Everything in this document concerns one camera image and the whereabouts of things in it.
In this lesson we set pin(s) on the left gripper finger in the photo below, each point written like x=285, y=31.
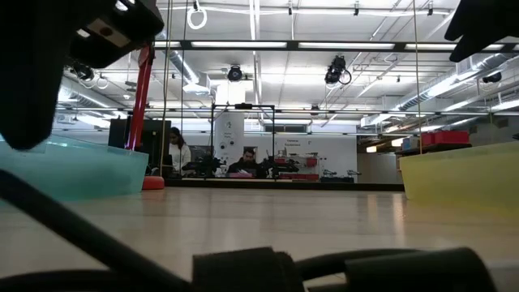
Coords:
x=28, y=93

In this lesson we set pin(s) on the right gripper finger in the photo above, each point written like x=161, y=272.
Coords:
x=470, y=46
x=462, y=22

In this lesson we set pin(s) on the black background robot arm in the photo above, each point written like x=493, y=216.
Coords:
x=202, y=166
x=284, y=165

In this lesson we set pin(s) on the teal translucent plastic bin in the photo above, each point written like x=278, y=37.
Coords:
x=73, y=170

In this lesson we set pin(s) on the red storage bin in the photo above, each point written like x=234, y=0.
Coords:
x=446, y=137

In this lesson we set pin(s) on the red desk lamp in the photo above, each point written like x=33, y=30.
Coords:
x=140, y=101

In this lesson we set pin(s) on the yellow translucent plastic bin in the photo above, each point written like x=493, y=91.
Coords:
x=466, y=178

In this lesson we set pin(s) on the black cabinet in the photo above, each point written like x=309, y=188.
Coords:
x=154, y=140

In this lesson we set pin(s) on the person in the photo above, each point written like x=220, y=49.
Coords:
x=246, y=164
x=179, y=154

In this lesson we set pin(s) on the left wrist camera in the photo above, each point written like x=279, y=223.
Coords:
x=117, y=28

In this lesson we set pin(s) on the black aluminium table frame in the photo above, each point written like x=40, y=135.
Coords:
x=292, y=44

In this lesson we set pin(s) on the black round ceiling camera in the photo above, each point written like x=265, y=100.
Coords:
x=234, y=73

